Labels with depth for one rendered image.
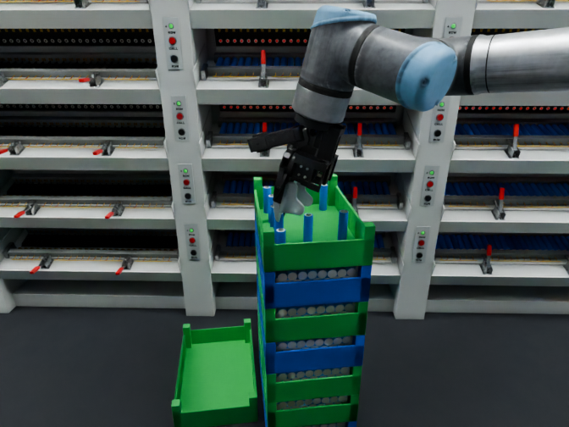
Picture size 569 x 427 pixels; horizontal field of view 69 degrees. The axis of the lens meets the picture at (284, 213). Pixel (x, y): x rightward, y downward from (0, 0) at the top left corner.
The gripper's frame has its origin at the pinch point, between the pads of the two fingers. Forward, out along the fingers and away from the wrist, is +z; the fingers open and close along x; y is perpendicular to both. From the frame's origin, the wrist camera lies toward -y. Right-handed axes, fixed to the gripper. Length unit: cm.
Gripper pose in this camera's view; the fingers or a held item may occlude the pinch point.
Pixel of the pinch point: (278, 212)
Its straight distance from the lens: 80.0
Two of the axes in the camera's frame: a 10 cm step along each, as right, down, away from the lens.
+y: 8.9, 3.9, -2.4
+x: 3.9, -3.7, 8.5
